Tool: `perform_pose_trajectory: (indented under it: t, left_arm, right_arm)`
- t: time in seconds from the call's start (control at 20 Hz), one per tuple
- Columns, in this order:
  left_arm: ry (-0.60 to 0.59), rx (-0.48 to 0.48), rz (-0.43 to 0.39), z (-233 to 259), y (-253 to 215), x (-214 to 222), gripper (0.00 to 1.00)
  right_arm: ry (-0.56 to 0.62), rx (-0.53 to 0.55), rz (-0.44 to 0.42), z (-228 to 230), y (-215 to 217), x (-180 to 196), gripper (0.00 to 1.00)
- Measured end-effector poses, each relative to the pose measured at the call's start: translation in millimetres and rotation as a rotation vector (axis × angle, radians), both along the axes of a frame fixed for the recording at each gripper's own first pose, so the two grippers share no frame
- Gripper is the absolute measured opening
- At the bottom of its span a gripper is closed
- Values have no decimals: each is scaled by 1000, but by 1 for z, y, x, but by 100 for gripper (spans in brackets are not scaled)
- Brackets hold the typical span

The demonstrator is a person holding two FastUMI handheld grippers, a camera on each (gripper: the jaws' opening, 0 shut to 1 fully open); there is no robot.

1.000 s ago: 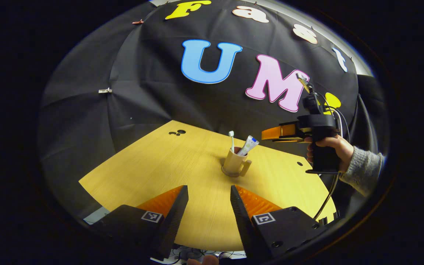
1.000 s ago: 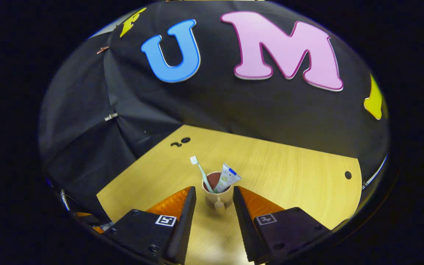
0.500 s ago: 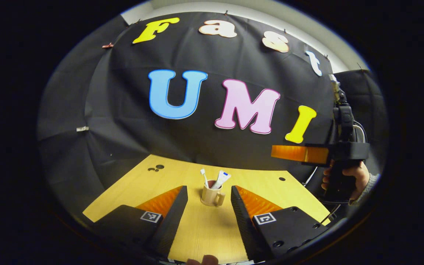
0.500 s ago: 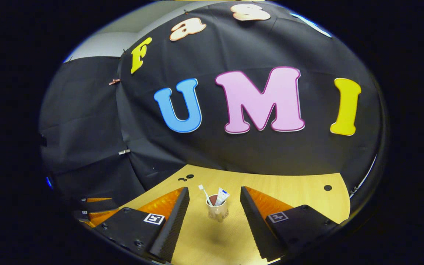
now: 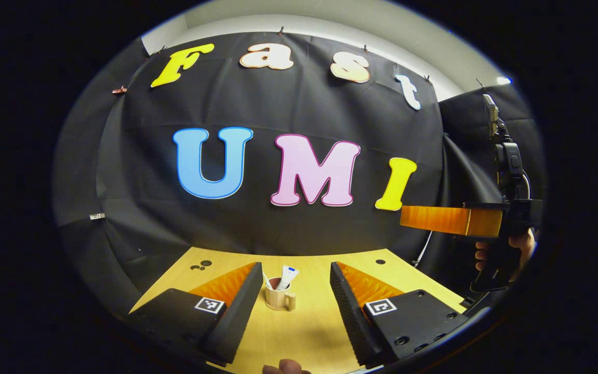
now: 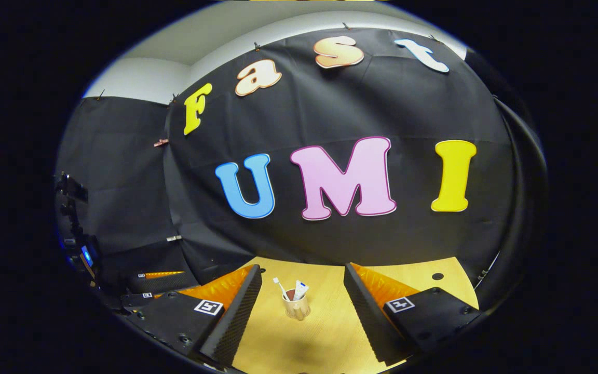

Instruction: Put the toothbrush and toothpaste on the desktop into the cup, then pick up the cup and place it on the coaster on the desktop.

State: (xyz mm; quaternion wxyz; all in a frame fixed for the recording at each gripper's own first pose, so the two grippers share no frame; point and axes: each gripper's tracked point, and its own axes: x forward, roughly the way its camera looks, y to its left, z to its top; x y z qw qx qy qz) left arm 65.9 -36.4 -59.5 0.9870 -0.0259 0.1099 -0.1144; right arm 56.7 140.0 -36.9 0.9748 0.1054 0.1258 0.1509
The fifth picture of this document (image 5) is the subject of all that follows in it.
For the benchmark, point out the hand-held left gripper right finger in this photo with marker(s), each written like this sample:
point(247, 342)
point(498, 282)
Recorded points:
point(353, 317)

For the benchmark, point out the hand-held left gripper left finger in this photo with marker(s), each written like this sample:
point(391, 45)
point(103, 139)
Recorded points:
point(236, 322)

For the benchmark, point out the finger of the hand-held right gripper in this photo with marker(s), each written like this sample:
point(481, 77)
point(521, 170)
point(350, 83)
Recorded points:
point(444, 219)

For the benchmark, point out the pale green toothbrush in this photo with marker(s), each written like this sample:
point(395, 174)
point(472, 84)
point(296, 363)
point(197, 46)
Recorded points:
point(267, 281)

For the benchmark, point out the white toothpaste tube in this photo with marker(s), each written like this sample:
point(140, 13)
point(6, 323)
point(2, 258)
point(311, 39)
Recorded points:
point(287, 276)

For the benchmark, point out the wooden desktop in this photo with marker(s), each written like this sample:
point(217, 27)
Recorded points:
point(304, 332)

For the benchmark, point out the ceiling light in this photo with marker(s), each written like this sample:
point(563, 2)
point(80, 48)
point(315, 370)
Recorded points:
point(504, 80)

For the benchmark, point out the small white tag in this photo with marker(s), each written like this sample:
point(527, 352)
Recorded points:
point(97, 216)

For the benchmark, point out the black backdrop cloth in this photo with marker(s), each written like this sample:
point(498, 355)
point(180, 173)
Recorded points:
point(257, 109)

